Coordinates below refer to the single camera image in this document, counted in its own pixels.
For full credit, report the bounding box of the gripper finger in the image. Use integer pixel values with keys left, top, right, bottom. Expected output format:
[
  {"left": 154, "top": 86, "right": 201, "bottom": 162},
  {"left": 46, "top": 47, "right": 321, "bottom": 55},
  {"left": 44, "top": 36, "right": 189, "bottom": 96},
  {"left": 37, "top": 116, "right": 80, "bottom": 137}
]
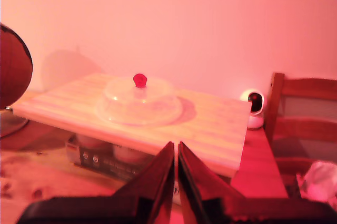
[
  {"left": 112, "top": 141, "right": 175, "bottom": 224},
  {"left": 177, "top": 141, "right": 245, "bottom": 224}
]

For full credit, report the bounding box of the clear plastic microwave lid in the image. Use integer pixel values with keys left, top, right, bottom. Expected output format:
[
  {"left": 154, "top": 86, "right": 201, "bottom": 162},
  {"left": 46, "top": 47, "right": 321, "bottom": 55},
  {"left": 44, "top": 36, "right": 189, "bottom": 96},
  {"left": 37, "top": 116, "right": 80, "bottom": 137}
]
[{"left": 96, "top": 73, "right": 185, "bottom": 127}]

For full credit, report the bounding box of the wooden shelf board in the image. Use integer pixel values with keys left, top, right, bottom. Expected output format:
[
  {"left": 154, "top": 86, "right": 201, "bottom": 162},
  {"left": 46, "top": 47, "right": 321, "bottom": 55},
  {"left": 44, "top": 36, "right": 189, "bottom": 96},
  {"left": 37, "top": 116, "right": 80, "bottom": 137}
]
[{"left": 12, "top": 73, "right": 252, "bottom": 179}]

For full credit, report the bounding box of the cardboard can tray dark label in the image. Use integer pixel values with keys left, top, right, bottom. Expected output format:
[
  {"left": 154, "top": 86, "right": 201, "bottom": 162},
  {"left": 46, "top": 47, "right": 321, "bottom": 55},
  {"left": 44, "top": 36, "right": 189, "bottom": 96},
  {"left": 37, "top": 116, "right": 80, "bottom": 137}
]
[{"left": 65, "top": 136, "right": 158, "bottom": 182}]

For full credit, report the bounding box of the wooden chair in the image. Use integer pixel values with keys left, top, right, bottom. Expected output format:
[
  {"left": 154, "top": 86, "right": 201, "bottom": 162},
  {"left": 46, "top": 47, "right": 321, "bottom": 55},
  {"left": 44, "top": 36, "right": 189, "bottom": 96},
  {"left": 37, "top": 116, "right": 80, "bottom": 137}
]
[{"left": 264, "top": 72, "right": 337, "bottom": 201}]

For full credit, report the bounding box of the cork globe on metal stand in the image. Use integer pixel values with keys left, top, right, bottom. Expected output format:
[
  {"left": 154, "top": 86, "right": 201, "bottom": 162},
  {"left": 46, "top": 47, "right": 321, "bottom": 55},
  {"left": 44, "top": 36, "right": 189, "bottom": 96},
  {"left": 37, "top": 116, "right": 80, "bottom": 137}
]
[{"left": 0, "top": 23, "right": 34, "bottom": 139}]

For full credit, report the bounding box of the white round security camera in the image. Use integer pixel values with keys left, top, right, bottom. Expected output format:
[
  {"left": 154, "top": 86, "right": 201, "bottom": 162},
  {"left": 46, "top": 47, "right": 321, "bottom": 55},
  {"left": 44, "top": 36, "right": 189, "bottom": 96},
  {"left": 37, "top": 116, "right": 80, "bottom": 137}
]
[{"left": 239, "top": 88, "right": 267, "bottom": 130}]

